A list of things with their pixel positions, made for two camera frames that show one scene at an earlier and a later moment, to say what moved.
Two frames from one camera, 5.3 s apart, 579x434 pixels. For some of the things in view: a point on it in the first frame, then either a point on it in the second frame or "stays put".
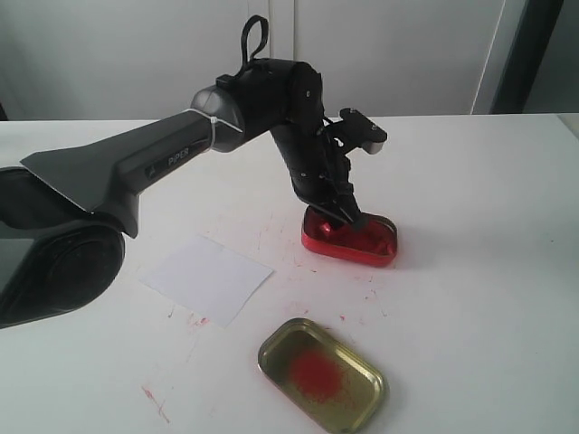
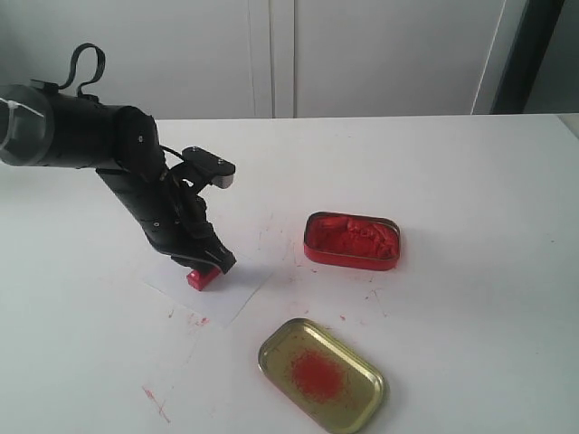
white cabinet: (134, 60) stays put
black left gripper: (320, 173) to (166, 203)
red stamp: (326, 227) to (200, 279)
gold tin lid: (334, 381) stays put
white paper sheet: (209, 279) stays put
